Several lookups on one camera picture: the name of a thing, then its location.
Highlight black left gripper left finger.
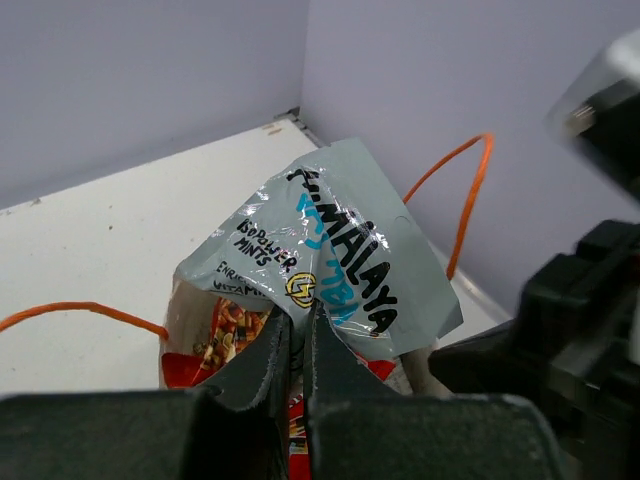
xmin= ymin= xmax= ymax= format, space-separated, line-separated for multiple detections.
xmin=1 ymin=310 xmax=291 ymax=479

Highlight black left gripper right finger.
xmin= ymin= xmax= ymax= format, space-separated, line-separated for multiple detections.
xmin=304 ymin=302 xmax=565 ymax=479

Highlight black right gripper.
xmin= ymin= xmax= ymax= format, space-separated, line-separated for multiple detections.
xmin=428 ymin=220 xmax=639 ymax=479

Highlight beige paper bag orange handles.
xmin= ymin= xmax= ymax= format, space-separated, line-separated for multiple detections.
xmin=0 ymin=132 xmax=496 ymax=396

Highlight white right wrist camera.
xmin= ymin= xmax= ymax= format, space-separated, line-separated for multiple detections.
xmin=548 ymin=29 xmax=639 ymax=200

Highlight small red snack packet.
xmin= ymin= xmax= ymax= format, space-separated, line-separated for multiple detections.
xmin=160 ymin=299 xmax=399 ymax=479

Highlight small silver snack packet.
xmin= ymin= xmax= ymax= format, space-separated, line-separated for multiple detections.
xmin=177 ymin=139 xmax=462 ymax=360

